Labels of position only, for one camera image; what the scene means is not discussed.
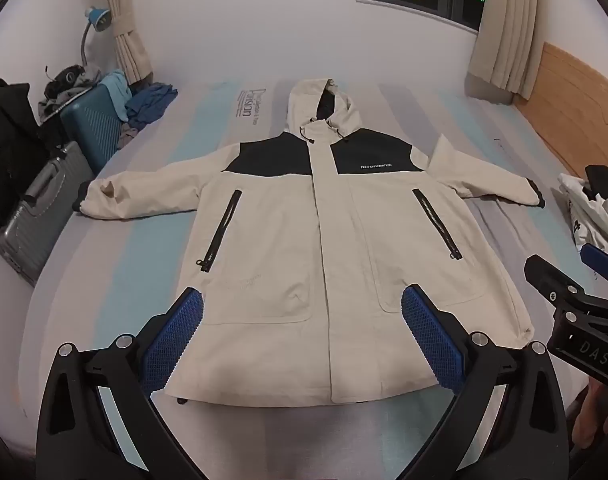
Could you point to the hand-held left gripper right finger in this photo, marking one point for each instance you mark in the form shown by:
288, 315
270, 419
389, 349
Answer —
426, 330

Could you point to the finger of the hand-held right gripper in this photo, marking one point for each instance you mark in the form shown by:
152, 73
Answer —
602, 262
551, 282

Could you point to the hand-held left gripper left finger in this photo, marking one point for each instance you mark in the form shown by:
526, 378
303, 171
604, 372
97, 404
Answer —
181, 330

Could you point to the beige and black hooded jacket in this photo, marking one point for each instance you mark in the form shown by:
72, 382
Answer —
304, 240

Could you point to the dark blue clothes pile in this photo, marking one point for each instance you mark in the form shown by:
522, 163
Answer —
151, 102

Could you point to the person's right hand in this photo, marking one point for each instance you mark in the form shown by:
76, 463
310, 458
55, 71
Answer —
591, 417

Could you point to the white printed garment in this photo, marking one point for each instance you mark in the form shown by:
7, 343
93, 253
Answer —
596, 220

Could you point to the black object on white garment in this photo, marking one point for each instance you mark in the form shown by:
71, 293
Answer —
601, 180

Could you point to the striped bed sheet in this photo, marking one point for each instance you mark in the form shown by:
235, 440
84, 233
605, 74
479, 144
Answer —
149, 240

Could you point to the wooden headboard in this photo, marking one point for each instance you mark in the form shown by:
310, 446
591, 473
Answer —
573, 105

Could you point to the grey hard suitcase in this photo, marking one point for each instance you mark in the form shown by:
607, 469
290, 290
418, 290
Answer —
39, 210

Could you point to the brown cloth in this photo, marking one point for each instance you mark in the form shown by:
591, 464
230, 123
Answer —
128, 136

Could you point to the teal ribbed suitcase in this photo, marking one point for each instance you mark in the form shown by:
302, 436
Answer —
94, 125

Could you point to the beige curtain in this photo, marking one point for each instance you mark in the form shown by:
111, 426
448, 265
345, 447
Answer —
126, 20
508, 45

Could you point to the light blue cloth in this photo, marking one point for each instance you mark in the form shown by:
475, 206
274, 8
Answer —
116, 90

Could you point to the black coat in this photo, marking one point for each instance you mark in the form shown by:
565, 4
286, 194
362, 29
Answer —
6, 150

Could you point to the black bag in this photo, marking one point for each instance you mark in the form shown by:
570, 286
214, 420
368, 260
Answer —
64, 80

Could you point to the blue desk lamp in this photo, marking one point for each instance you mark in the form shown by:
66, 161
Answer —
100, 17

